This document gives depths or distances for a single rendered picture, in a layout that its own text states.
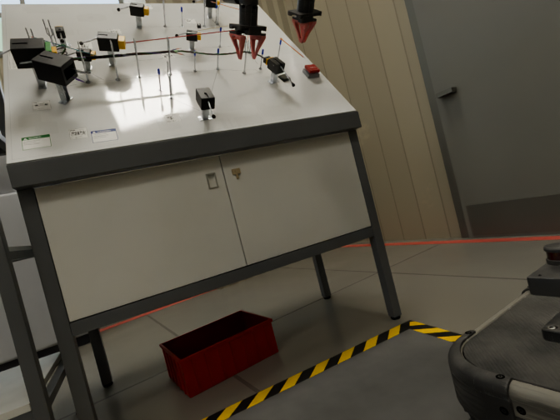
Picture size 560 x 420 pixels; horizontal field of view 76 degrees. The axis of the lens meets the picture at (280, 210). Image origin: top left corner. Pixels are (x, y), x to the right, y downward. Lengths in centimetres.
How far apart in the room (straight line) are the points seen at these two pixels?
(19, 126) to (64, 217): 31
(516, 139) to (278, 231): 177
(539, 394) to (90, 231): 110
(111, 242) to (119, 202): 13
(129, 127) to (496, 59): 217
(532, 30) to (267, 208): 190
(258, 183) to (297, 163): 18
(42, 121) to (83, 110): 12
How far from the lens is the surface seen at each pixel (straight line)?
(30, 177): 119
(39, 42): 143
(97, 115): 133
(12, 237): 273
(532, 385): 68
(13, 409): 125
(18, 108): 141
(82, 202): 121
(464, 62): 279
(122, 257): 120
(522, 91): 263
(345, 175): 145
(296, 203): 133
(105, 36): 154
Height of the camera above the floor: 59
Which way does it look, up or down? 1 degrees down
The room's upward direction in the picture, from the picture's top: 14 degrees counter-clockwise
